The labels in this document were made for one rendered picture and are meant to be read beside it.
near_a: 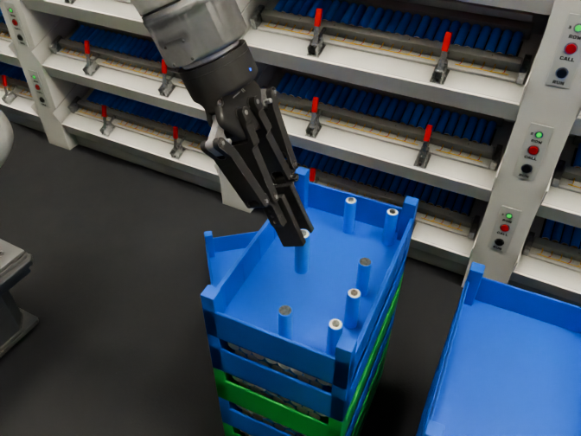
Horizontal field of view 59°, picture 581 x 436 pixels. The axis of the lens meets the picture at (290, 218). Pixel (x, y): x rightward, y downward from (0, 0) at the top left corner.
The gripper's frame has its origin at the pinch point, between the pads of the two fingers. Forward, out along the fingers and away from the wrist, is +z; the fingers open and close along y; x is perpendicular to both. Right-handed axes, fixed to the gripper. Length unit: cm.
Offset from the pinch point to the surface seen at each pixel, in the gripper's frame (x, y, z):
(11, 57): -121, -60, -27
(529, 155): 17, -52, 26
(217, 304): -10.0, 8.0, 7.1
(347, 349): 6.4, 8.5, 13.0
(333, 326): 3.2, 5.3, 13.0
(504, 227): 10, -52, 43
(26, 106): -133, -62, -11
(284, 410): -8.9, 8.7, 27.2
